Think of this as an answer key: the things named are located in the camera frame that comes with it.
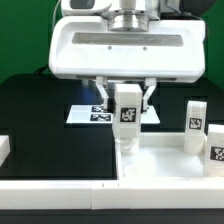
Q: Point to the white front obstacle rail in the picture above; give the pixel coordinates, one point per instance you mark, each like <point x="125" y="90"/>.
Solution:
<point x="95" y="195"/>

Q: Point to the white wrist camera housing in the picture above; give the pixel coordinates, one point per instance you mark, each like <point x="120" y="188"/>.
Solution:
<point x="84" y="7"/>

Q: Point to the white square table top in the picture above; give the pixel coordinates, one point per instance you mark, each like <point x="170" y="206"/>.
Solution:
<point x="161" y="155"/>

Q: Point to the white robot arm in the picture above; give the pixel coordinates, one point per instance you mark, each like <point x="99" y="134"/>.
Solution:
<point x="135" y="15"/>

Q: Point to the white left obstacle rail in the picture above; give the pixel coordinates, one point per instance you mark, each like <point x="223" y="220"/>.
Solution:
<point x="4" y="148"/>

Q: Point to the white obstacle rail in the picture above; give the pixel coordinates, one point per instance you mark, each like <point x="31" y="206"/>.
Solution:
<point x="95" y="195"/>
<point x="4" y="148"/>

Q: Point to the white marker sheet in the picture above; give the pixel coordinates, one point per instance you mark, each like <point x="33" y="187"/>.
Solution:
<point x="94" y="114"/>

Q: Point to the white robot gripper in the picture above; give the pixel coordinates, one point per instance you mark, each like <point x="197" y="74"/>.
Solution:
<point x="170" y="51"/>

